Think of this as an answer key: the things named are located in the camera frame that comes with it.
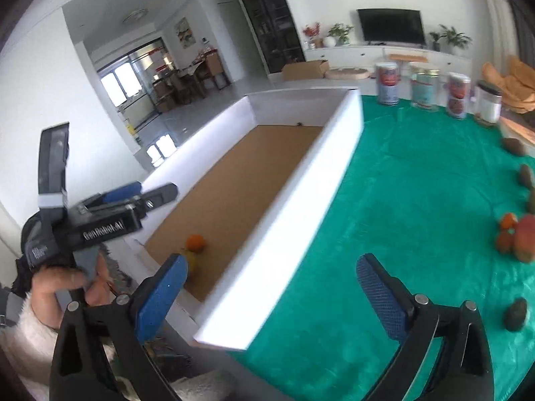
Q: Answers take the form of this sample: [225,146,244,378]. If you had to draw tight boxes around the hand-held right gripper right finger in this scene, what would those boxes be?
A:
[356,253,495,401]

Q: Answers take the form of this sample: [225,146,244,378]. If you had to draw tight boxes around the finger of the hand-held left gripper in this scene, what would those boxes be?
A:
[133,183,180,218]
[100,181,143,205]

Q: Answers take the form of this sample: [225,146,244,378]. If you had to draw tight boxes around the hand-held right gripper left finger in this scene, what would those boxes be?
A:
[49,253,189,401]

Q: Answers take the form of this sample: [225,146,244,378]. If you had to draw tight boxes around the white box with brown bottom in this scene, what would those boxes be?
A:
[125,87,364,352]

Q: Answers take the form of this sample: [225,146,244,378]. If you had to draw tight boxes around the person's left hand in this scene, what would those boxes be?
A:
[32,255,115,330]

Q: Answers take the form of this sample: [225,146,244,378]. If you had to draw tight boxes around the yellow fruit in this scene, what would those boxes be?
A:
[181,249,203,280]

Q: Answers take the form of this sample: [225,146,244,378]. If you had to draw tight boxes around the green tablecloth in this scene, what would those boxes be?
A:
[228,94,535,401]

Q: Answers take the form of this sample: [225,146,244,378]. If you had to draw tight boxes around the glass sliding door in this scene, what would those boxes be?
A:
[98,37,173,114]

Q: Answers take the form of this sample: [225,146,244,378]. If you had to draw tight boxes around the wooden dining table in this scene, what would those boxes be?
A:
[169,54,230,105]

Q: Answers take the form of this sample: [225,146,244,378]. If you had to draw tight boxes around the red fruit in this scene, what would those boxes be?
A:
[495,230,516,255]

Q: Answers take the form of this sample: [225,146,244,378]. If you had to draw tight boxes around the red apple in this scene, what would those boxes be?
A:
[513,216,535,264]

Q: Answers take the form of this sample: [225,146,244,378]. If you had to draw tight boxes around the cardboard box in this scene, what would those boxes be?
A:
[281,59,330,81]

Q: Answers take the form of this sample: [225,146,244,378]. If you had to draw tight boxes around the brown sweet potato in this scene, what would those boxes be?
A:
[502,137,526,157]

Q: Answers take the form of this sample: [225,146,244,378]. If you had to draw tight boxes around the dark glass display cabinet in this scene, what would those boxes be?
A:
[229,0,306,75]

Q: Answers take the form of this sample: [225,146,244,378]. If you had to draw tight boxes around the white can with red label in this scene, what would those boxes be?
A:
[376,62,401,106]

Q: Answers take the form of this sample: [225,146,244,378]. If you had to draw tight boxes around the glass jar with teal label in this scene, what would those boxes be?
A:
[410,63,440,112]

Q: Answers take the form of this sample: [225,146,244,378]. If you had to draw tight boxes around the silver can with red label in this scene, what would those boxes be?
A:
[445,72,471,120]

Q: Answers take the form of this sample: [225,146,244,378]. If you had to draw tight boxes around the flat white box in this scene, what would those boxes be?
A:
[499,116,535,147]

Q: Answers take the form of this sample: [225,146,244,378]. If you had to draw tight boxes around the clear plastic jar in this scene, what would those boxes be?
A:
[474,81,503,128]

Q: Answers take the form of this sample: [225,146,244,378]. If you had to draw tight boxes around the red flower plant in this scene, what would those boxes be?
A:
[303,22,322,48]

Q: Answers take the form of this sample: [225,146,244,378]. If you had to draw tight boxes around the round beige scratcher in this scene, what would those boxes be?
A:
[324,67,370,81]

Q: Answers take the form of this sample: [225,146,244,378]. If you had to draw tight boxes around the white television cabinet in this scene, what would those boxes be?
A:
[303,43,473,95]

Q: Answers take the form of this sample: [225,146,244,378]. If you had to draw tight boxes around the green potted plant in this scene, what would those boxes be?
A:
[328,23,354,46]

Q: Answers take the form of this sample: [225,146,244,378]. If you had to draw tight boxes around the orange bean bag chair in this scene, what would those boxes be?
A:
[480,55,535,113]

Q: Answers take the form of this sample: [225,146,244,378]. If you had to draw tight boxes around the large leafy potted plant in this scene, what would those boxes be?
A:
[441,25,473,55]

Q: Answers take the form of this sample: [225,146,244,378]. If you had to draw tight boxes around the black television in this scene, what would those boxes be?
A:
[357,8,427,46]

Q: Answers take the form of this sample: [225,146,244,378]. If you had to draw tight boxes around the white and grey curtain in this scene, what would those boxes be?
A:
[478,0,535,61]

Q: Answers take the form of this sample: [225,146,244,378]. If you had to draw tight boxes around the wall painting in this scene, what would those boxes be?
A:
[175,17,198,47]

